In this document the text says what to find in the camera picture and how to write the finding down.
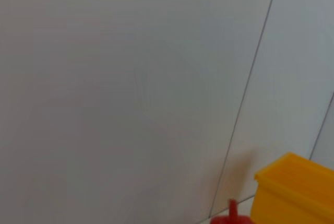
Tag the yellow plastic bin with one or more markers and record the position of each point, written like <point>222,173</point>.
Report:
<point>295,195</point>

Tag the red-orange toy orange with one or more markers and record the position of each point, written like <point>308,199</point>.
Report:
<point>229,218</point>

